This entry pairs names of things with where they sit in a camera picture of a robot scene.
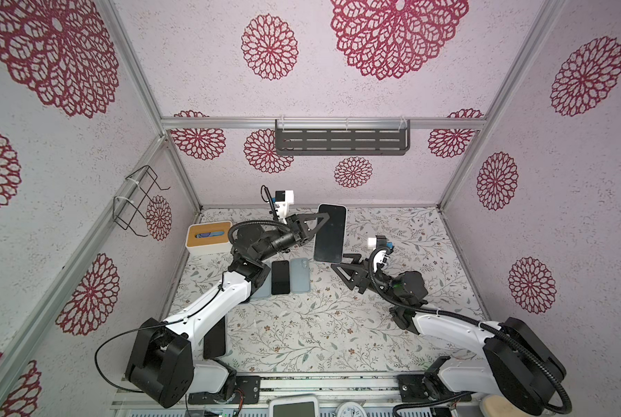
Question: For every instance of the light blue phone case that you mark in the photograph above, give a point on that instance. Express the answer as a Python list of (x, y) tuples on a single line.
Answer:
[(263, 292), (299, 276)]

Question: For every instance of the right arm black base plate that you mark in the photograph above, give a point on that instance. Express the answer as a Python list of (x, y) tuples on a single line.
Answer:
[(426, 387)]

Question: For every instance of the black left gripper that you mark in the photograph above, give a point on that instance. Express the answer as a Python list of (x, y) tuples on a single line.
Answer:
[(293, 223)]

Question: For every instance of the white digital display device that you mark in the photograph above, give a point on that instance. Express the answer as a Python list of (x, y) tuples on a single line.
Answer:
[(295, 406)]

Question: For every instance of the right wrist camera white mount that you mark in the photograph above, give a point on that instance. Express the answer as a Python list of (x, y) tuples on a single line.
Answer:
[(380, 247)]

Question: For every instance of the beige sponge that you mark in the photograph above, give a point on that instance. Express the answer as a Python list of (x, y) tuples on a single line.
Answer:
[(498, 406)]

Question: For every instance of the black phone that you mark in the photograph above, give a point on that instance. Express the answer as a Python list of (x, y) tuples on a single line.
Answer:
[(215, 341), (329, 239), (280, 278)]

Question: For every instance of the white box with wooden top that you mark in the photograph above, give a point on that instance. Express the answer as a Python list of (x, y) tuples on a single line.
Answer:
[(208, 238)]

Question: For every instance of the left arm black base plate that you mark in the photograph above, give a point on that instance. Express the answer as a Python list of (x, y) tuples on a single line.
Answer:
[(237, 390)]

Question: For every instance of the round white dial timer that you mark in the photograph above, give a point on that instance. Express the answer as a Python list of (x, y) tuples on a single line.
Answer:
[(350, 409)]

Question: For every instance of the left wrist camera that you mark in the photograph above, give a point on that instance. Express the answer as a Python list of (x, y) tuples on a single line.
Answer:
[(283, 200)]

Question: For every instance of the black wire wall basket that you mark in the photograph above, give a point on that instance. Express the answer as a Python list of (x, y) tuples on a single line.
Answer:
[(128, 208)]

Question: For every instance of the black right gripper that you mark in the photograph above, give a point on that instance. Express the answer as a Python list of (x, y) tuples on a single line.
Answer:
[(361, 276)]

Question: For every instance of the grey wall shelf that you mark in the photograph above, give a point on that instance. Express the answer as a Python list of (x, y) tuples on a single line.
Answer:
[(341, 142)]

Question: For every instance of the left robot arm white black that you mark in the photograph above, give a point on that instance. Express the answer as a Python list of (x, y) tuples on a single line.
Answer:
[(162, 364)]

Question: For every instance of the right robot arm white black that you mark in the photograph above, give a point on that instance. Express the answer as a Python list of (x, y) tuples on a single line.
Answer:
[(511, 360)]

